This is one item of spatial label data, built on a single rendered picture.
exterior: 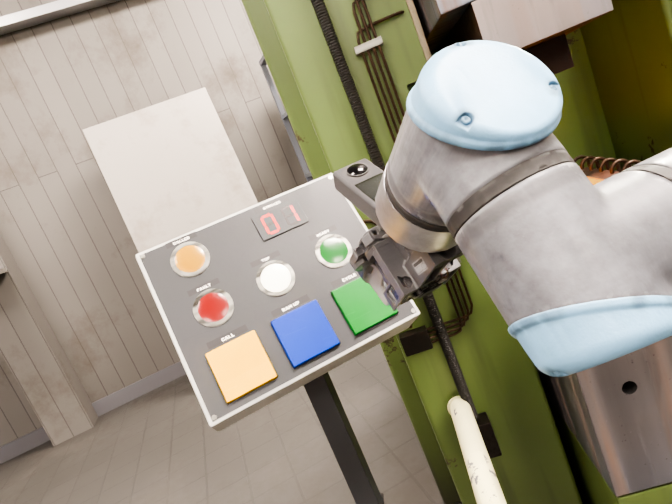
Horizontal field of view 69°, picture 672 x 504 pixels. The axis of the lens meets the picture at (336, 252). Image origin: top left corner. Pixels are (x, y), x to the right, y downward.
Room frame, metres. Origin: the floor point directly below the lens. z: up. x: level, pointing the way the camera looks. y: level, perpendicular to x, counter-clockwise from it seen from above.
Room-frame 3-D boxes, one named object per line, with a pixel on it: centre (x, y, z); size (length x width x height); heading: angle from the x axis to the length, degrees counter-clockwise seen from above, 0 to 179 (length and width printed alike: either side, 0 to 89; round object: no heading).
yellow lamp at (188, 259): (0.74, 0.21, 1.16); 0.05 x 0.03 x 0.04; 82
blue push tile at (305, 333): (0.68, 0.09, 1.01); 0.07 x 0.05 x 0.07; 107
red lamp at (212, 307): (0.70, 0.19, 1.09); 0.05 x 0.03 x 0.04; 82
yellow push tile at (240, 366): (0.66, 0.18, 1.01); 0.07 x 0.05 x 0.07; 107
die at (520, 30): (1.01, -0.48, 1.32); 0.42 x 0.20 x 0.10; 172
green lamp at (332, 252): (0.76, 0.00, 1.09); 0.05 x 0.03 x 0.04; 82
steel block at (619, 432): (1.01, -0.53, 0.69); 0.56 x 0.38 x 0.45; 172
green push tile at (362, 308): (0.71, -0.01, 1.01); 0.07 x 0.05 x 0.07; 107
